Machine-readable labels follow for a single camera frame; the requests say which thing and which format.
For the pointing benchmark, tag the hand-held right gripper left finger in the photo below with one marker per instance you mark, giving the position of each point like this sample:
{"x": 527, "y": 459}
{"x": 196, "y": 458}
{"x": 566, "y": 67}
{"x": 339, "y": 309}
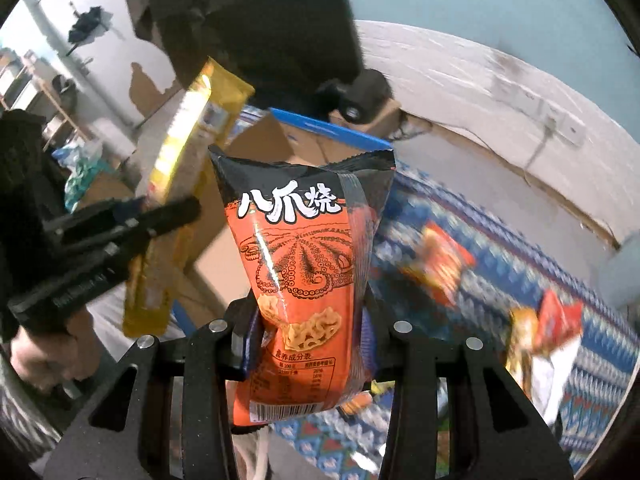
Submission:
{"x": 248, "y": 355}

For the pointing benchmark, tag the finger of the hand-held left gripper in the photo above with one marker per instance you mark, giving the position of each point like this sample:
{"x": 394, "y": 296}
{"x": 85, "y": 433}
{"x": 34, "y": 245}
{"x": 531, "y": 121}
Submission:
{"x": 170, "y": 215}

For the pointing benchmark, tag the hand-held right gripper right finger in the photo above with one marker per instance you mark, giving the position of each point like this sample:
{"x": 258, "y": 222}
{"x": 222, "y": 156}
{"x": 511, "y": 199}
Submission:
{"x": 402, "y": 355}

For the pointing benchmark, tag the cardboard box with blue rim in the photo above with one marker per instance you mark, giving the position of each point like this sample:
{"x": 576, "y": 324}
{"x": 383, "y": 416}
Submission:
{"x": 215, "y": 260}

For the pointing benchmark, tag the yellow long snack packet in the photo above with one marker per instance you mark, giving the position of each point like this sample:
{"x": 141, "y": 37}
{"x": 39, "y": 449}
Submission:
{"x": 190, "y": 135}

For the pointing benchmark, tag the orange black snack bag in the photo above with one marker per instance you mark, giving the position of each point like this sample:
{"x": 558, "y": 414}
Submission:
{"x": 300, "y": 260}

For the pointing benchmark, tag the person's left hand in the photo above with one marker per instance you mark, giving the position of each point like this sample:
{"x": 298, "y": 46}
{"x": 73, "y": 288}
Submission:
{"x": 45, "y": 360}

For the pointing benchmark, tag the teal plastic bags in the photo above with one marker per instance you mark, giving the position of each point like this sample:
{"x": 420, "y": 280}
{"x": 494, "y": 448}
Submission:
{"x": 82, "y": 170}

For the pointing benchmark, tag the red snack bag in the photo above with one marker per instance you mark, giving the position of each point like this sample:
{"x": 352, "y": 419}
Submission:
{"x": 557, "y": 322}
{"x": 440, "y": 260}

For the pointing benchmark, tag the wooden shelf rack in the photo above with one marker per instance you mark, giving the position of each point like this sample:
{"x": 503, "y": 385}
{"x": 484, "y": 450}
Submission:
{"x": 30, "y": 90}

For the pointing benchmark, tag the orange yellow snack bag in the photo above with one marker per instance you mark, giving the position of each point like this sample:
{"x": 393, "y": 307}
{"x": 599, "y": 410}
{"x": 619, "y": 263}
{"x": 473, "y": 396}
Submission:
{"x": 522, "y": 345}

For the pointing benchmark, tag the blue patterned blanket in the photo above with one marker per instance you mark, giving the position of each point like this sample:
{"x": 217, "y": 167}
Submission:
{"x": 505, "y": 250}

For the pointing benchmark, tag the white packet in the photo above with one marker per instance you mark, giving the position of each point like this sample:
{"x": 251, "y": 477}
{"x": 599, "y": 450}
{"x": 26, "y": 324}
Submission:
{"x": 550, "y": 385}

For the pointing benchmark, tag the dark folded umbrella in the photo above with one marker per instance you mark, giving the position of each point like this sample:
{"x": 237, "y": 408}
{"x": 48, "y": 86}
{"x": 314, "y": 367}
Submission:
{"x": 90, "y": 22}

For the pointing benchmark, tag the black round device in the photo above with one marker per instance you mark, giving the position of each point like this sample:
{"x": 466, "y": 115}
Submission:
{"x": 360, "y": 92}

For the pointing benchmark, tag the small cardboard box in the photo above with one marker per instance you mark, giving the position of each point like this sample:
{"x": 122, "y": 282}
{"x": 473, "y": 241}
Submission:
{"x": 385, "y": 115}

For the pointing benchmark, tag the white wall socket strip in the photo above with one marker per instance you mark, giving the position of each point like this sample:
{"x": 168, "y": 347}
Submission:
{"x": 545, "y": 110}

